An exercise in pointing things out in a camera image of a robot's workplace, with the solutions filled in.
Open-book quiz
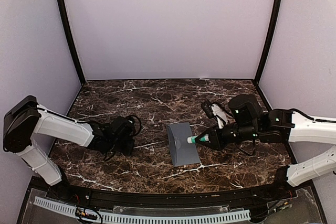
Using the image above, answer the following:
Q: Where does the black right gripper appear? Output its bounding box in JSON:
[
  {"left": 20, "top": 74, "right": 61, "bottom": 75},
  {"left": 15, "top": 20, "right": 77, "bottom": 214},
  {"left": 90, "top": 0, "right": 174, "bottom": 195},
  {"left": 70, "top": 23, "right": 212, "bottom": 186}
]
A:
[{"left": 195, "top": 122, "right": 260, "bottom": 151}]

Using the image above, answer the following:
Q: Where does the green white glue stick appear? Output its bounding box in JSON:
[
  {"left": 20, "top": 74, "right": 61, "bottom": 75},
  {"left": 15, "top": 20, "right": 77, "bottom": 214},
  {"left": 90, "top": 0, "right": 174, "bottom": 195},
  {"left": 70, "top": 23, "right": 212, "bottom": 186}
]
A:
[{"left": 187, "top": 134, "right": 209, "bottom": 144}]

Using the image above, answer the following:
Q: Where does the grey-blue paper envelope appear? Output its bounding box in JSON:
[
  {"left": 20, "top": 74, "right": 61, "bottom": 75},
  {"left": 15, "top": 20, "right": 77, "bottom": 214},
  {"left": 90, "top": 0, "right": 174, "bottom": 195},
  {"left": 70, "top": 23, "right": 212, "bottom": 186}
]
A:
[{"left": 166, "top": 123, "right": 200, "bottom": 167}]

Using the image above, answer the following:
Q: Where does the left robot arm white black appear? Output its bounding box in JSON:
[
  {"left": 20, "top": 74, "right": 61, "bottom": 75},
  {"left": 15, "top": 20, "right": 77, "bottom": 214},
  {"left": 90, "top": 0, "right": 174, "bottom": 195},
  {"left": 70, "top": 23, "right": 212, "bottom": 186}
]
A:
[{"left": 3, "top": 95, "right": 142, "bottom": 201}]

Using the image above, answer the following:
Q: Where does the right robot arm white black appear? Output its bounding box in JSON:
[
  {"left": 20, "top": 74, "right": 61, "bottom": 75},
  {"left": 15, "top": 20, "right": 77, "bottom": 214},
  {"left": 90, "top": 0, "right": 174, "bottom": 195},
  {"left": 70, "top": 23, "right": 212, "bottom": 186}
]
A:
[{"left": 187, "top": 94, "right": 335, "bottom": 200}]

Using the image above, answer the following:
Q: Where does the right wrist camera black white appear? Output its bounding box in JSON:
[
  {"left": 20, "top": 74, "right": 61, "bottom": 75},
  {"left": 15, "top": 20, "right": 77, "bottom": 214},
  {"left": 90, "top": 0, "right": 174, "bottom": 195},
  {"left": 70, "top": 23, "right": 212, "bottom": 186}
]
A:
[{"left": 201, "top": 100, "right": 228, "bottom": 129}]

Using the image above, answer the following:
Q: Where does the black front table rail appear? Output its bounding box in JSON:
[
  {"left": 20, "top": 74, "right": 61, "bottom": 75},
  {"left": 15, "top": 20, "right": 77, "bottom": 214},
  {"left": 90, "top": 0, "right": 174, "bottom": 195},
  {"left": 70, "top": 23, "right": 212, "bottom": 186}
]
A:
[{"left": 48, "top": 181, "right": 293, "bottom": 209}]

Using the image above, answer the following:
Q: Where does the small circuit board with wires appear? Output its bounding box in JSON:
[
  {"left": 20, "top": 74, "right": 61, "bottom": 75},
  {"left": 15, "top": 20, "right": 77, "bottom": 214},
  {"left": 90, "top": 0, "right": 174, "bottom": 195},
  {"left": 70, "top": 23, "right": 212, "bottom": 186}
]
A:
[{"left": 75, "top": 207, "right": 100, "bottom": 223}]

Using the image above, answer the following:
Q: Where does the black right corner frame post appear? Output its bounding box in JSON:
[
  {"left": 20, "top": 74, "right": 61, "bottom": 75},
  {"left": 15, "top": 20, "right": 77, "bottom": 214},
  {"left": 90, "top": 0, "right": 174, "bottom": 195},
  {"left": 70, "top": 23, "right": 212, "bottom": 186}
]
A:
[{"left": 254, "top": 0, "right": 281, "bottom": 86}]

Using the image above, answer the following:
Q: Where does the black corner frame post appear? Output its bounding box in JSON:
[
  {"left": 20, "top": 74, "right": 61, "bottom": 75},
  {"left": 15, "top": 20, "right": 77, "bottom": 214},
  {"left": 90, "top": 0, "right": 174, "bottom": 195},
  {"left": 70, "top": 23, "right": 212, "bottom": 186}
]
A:
[
  {"left": 57, "top": 0, "right": 86, "bottom": 85},
  {"left": 254, "top": 0, "right": 281, "bottom": 86}
]

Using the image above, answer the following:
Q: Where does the grey slotted cable duct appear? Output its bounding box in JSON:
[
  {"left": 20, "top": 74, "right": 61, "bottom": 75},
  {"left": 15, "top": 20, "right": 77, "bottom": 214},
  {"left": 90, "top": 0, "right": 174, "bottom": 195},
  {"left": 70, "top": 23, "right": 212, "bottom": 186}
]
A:
[{"left": 33, "top": 196, "right": 251, "bottom": 224}]

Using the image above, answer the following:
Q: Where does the black left corner frame post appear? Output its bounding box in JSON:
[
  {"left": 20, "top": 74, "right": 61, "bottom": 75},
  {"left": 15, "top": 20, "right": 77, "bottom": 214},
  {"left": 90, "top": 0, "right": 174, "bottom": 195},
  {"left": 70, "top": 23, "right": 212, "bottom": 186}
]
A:
[{"left": 57, "top": 0, "right": 86, "bottom": 85}]

